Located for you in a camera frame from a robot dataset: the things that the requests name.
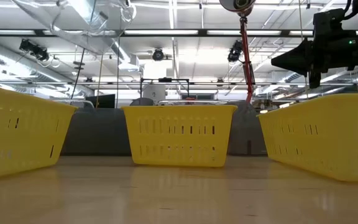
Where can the ceiling strip light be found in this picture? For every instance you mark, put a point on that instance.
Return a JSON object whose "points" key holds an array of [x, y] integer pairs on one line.
{"points": [[294, 32], [259, 32], [160, 32], [8, 32]]}

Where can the black metal frame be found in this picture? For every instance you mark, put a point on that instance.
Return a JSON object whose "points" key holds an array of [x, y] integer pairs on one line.
{"points": [[165, 79]]}

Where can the yellow plastic slotted basket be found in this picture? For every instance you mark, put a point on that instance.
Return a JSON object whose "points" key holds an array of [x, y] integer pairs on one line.
{"points": [[322, 149], [20, 140], [166, 141]]}

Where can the light grey plastic basket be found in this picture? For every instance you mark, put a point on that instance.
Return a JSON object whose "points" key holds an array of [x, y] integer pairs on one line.
{"points": [[244, 130]]}

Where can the grey chair back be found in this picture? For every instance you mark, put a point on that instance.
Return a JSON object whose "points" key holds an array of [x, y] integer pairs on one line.
{"points": [[141, 102]]}

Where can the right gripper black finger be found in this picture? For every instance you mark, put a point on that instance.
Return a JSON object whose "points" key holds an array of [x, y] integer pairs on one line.
{"points": [[300, 67], [300, 53]]}

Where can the dark grey plastic basket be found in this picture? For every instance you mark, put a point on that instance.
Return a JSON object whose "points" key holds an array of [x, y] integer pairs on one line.
{"points": [[98, 133]]}

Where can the black computer monitor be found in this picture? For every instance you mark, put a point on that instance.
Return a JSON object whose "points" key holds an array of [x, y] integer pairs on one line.
{"points": [[102, 101]]}

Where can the clear plastic bin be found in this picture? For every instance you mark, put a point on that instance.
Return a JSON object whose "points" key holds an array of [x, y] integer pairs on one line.
{"points": [[172, 101]]}

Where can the black ceiling spotlight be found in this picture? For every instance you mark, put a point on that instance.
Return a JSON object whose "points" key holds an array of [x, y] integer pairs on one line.
{"points": [[158, 54], [36, 50], [235, 51]]}

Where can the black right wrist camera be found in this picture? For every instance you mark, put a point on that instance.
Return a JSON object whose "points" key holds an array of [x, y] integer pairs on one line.
{"points": [[328, 20]]}

